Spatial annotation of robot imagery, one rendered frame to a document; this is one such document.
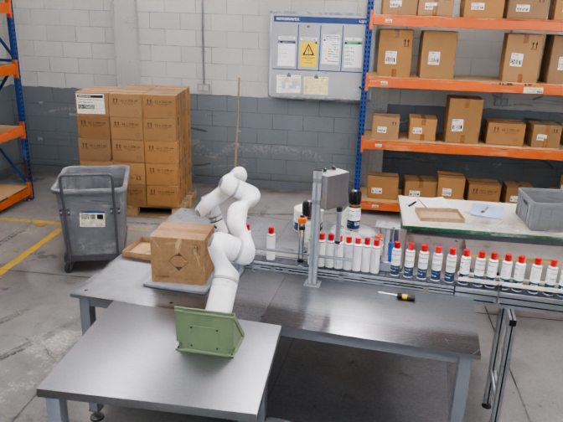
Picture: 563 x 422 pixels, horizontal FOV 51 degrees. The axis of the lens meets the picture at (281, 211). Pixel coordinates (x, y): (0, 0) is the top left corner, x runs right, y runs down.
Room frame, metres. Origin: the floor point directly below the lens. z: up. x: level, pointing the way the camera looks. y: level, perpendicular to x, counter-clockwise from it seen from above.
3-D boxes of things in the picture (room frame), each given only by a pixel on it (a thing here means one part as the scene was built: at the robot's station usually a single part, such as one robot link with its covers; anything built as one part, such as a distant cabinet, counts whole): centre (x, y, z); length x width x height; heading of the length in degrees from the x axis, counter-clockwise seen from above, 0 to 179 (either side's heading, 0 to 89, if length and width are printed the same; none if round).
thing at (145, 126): (6.67, 1.69, 0.70); 1.20 x 0.82 x 1.39; 88
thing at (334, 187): (3.06, -0.27, 1.38); 0.17 x 0.10 x 0.19; 132
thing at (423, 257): (3.02, -0.80, 0.98); 0.05 x 0.05 x 0.20
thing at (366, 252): (3.09, -0.49, 0.98); 0.05 x 0.05 x 0.20
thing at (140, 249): (3.39, 0.79, 0.85); 0.30 x 0.26 x 0.04; 77
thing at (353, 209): (3.71, -0.49, 1.04); 0.09 x 0.09 x 0.29
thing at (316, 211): (3.01, -0.19, 1.16); 0.04 x 0.04 x 0.67; 77
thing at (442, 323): (3.29, -0.08, 0.82); 2.10 x 1.50 x 0.02; 77
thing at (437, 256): (3.00, -0.87, 0.98); 0.05 x 0.05 x 0.20
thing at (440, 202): (4.63, -1.23, 0.81); 0.38 x 0.36 x 0.02; 83
